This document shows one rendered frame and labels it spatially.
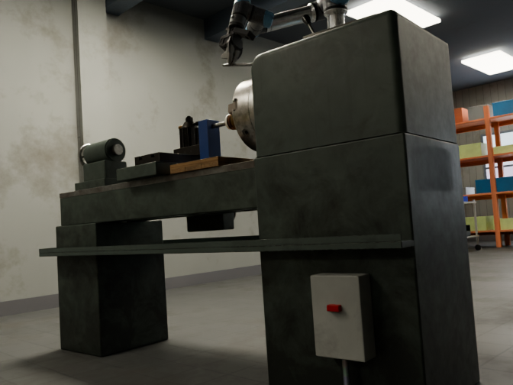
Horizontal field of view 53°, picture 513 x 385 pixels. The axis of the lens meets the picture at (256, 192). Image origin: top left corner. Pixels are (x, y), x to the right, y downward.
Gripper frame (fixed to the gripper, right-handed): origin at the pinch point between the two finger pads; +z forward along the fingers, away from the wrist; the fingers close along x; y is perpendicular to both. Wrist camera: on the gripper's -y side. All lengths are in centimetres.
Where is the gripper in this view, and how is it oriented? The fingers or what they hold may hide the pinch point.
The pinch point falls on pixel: (231, 62)
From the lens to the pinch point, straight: 236.6
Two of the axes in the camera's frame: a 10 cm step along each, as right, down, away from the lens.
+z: -1.8, 9.3, -3.3
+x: -6.2, -3.7, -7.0
